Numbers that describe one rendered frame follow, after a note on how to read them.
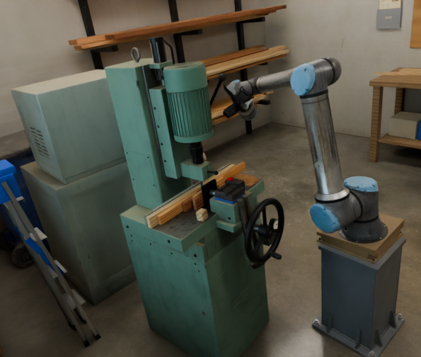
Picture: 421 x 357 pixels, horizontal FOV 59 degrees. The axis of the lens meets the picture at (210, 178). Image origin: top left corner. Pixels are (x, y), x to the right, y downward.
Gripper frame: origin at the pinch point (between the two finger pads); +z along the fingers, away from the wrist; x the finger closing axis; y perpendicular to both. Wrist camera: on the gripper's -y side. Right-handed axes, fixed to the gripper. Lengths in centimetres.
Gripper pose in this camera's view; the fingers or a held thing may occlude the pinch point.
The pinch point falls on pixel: (233, 95)
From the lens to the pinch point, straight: 174.9
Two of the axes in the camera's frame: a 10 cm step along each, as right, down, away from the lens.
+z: -2.5, -0.9, -9.6
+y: 6.7, -7.3, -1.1
